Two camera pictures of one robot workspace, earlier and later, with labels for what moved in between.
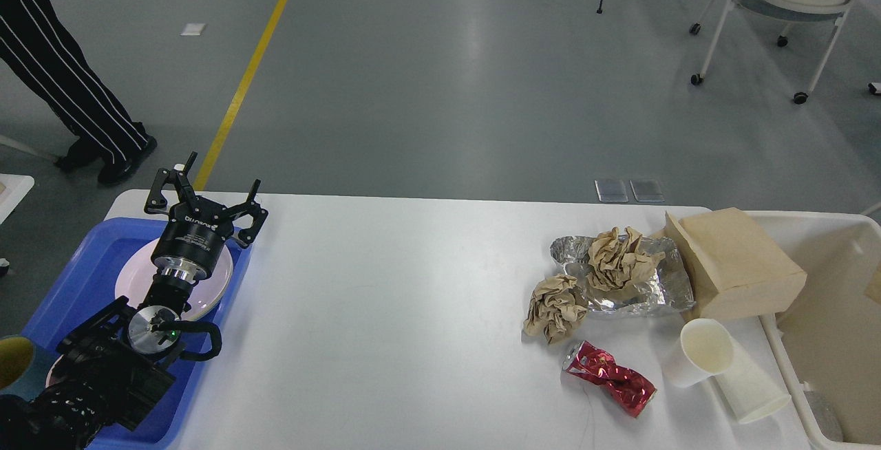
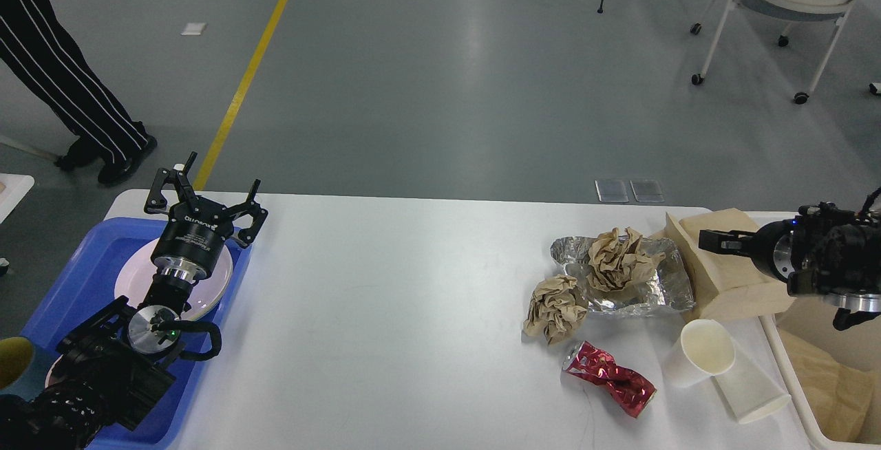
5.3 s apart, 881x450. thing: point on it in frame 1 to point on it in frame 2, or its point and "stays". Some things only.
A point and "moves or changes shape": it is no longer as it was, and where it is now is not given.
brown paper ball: [615, 259] stays
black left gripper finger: [182, 186] stays
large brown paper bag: [873, 290] moves or changes shape
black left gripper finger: [247, 236] stays
